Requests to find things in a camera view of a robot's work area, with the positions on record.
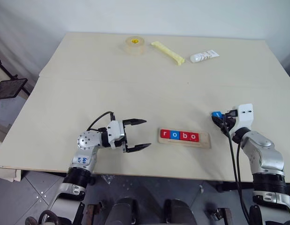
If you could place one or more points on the red letter r tile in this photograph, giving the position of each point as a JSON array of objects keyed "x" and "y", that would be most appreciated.
[{"x": 164, "y": 134}]

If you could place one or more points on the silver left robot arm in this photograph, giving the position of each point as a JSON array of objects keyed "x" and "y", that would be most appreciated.
[{"x": 86, "y": 140}]

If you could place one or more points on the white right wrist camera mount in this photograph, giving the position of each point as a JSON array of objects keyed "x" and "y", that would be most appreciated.
[{"x": 246, "y": 114}]

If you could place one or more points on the red letter b tile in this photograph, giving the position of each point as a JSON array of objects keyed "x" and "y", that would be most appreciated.
[{"x": 184, "y": 136}]

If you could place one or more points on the white Dove cream tube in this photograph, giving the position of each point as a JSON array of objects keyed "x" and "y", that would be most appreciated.
[{"x": 201, "y": 57}]

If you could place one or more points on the yellow wrapped packet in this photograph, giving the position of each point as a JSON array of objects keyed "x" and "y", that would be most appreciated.
[{"x": 168, "y": 53}]

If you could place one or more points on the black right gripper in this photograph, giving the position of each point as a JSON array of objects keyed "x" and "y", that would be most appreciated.
[{"x": 231, "y": 119}]

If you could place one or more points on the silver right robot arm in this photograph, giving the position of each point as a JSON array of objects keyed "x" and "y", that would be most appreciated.
[{"x": 264, "y": 154}]

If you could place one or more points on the wooden letter tray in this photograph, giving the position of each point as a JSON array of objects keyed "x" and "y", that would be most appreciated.
[{"x": 204, "y": 140}]

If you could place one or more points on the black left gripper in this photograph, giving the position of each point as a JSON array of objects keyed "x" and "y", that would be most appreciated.
[{"x": 124, "y": 137}]

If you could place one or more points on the black metal stand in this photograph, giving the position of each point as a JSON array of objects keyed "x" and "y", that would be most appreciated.
[{"x": 2, "y": 66}]

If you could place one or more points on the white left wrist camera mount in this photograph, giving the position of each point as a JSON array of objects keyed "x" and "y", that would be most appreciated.
[{"x": 114, "y": 131}]

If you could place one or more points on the blue letter o tile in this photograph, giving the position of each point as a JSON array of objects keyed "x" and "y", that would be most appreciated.
[{"x": 174, "y": 135}]

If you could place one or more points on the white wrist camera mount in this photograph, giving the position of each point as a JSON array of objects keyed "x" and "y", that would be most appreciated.
[
  {"x": 246, "y": 114},
  {"x": 114, "y": 131}
]

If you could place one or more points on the clear adhesive tape roll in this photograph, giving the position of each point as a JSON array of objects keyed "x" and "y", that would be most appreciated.
[{"x": 133, "y": 49}]

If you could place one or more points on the red letter o tile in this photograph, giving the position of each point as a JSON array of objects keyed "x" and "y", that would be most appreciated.
[{"x": 193, "y": 137}]

